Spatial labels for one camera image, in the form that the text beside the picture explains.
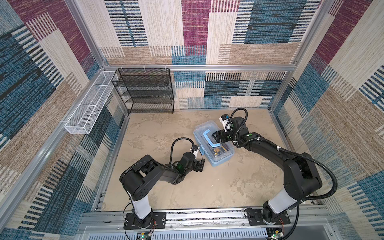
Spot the light blue plastic tool box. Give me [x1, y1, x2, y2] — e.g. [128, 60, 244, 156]
[194, 121, 235, 167]

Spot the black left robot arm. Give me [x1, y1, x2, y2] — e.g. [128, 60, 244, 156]
[119, 152, 205, 222]

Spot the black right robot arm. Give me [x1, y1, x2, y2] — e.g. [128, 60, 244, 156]
[212, 114, 323, 224]

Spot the black mesh shelf rack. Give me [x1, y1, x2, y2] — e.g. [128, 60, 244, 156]
[112, 68, 175, 114]

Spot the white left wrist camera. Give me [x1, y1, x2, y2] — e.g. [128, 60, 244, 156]
[191, 145, 200, 158]

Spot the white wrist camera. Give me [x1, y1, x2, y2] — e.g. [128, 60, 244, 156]
[219, 114, 232, 132]
[191, 145, 200, 158]

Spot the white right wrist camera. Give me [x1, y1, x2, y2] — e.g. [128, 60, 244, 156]
[219, 114, 232, 132]

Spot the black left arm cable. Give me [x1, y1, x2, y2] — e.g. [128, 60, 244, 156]
[168, 137, 196, 166]

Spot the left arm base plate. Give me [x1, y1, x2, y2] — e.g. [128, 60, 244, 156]
[124, 212, 167, 230]

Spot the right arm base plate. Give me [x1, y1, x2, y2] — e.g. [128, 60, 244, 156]
[244, 208, 291, 226]

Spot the white wire mesh basket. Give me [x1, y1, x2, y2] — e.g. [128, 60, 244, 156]
[65, 71, 115, 135]

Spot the black corrugated right cable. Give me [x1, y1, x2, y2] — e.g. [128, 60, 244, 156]
[227, 107, 339, 202]

